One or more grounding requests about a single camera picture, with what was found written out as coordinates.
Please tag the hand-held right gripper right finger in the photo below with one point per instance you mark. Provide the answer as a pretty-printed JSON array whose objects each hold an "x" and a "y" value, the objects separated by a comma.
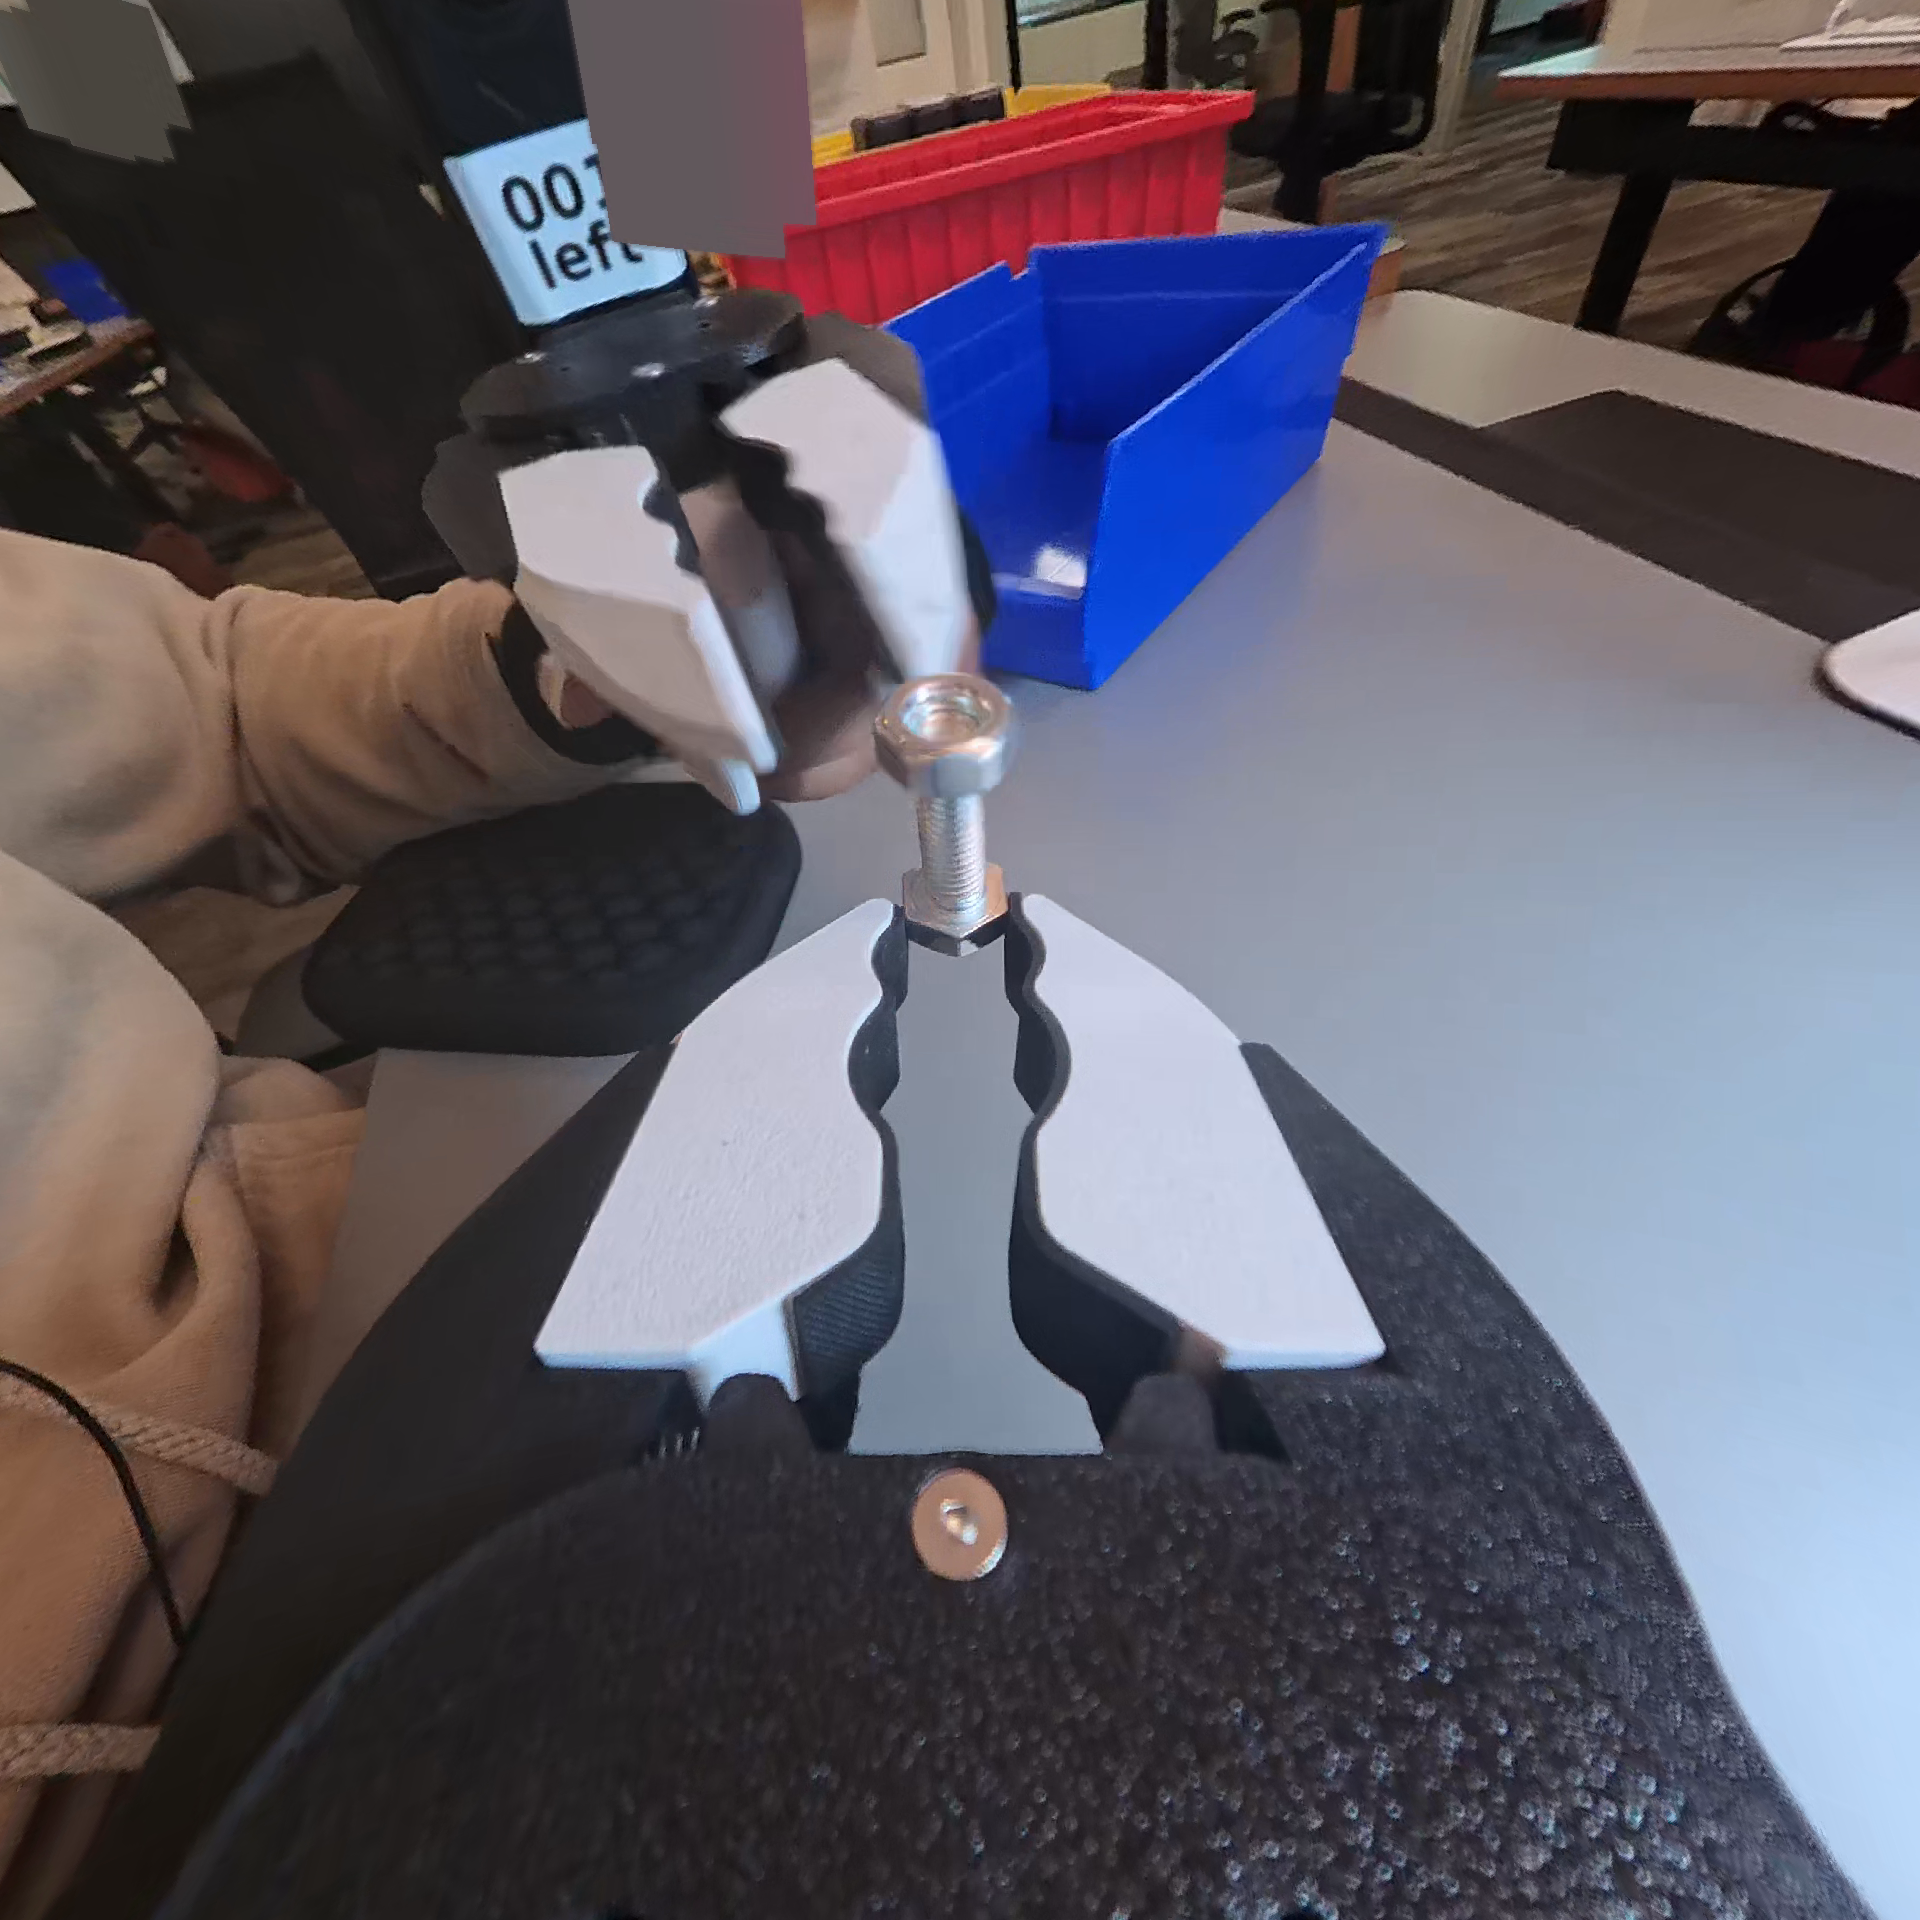
[{"x": 1205, "y": 1184}]

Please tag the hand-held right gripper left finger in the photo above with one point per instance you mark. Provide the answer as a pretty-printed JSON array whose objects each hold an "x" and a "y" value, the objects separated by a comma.
[{"x": 722, "y": 1184}]

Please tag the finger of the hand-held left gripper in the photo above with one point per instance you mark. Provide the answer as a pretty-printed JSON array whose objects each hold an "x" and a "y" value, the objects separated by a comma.
[
  {"x": 645, "y": 615},
  {"x": 872, "y": 510}
]

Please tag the steel hex nut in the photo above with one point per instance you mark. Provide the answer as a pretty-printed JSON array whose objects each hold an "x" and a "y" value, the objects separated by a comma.
[{"x": 941, "y": 731}]

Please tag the blue plastic bin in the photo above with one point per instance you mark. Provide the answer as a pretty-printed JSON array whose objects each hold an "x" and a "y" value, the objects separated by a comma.
[{"x": 1205, "y": 448}]

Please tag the steel hex bolt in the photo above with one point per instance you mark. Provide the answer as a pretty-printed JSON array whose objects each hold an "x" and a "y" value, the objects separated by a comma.
[{"x": 956, "y": 843}]

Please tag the person's left forearm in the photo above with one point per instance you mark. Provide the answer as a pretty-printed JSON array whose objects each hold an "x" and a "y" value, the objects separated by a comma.
[{"x": 275, "y": 709}]

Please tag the person's left hand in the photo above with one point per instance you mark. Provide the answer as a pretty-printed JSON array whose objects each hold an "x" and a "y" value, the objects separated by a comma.
[{"x": 824, "y": 747}]

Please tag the black wrist rest pad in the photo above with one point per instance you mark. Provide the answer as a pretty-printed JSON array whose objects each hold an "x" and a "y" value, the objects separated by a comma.
[{"x": 538, "y": 918}]

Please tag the red plastic bin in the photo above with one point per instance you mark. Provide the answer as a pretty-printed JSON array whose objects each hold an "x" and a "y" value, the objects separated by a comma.
[{"x": 1021, "y": 197}]

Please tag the yellow plastic bin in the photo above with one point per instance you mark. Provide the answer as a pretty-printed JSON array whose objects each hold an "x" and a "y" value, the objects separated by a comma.
[{"x": 962, "y": 116}]

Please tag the black mesh office chair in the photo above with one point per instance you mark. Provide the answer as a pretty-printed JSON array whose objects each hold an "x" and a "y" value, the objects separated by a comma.
[{"x": 240, "y": 327}]

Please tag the person's torso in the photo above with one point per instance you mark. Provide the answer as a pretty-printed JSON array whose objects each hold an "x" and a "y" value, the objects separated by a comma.
[{"x": 125, "y": 1261}]

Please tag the white document stand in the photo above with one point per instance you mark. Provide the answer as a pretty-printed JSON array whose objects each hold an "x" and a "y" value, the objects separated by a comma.
[{"x": 1881, "y": 673}]

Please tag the wooden office desk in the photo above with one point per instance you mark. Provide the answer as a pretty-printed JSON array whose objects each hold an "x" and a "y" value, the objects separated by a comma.
[{"x": 1713, "y": 76}]

